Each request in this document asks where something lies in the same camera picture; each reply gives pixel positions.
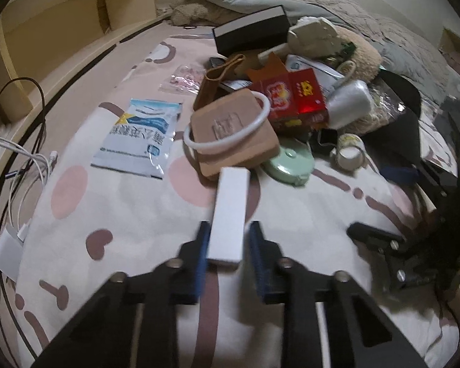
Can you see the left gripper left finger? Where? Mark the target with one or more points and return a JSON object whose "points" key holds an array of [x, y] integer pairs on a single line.
{"points": [[132, 321]]}

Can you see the brown leather pouch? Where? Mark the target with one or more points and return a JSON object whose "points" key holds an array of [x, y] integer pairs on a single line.
{"points": [[212, 79]]}

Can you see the clear tape roll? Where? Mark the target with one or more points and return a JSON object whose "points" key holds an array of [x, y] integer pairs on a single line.
{"points": [[349, 153]]}

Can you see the mint green compact case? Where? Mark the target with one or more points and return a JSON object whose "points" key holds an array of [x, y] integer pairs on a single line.
{"points": [[294, 163]]}

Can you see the white crumpled paper bag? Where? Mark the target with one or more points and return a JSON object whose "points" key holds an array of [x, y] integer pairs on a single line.
{"points": [[313, 37]]}

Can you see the white rectangular box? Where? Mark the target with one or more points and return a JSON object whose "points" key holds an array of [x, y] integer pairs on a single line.
{"points": [[229, 217]]}

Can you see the beige plush cushion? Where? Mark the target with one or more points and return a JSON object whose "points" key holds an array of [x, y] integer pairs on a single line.
{"points": [[366, 57]]}

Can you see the black box with grey lid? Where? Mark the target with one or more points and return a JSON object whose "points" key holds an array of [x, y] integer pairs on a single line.
{"points": [[259, 30]]}

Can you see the black fabric bag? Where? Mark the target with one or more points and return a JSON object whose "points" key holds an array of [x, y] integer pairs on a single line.
{"points": [[404, 89]]}

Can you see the grey beige duvet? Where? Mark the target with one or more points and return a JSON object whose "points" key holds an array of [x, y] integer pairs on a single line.
{"points": [[404, 51]]}

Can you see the white power adapter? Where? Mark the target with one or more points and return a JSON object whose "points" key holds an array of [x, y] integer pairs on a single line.
{"points": [[11, 250]]}

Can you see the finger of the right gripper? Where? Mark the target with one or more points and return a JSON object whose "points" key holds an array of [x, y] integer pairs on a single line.
{"points": [[398, 174], [406, 266]]}

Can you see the wooden bedside shelf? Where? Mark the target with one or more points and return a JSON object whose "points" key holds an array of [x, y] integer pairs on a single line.
{"points": [[45, 43]]}

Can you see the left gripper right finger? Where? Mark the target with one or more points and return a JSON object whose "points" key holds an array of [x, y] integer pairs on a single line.
{"points": [[324, 316]]}

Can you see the red cigarette carton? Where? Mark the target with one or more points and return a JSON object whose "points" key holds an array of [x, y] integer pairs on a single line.
{"points": [[295, 96]]}

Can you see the blue white mask packet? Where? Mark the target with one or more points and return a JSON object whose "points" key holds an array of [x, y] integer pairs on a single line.
{"points": [[140, 140]]}

